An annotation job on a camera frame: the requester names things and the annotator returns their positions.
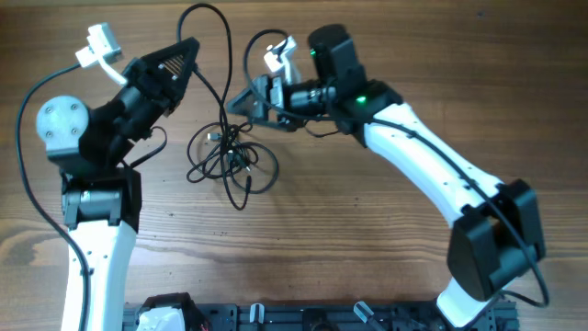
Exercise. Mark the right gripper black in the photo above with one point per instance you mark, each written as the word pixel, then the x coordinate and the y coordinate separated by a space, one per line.
pixel 277 87

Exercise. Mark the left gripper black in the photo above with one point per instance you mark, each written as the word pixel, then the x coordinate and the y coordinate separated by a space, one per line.
pixel 150 79

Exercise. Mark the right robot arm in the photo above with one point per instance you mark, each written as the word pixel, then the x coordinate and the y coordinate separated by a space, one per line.
pixel 496 235

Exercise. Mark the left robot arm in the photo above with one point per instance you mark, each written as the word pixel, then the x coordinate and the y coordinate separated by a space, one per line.
pixel 101 194

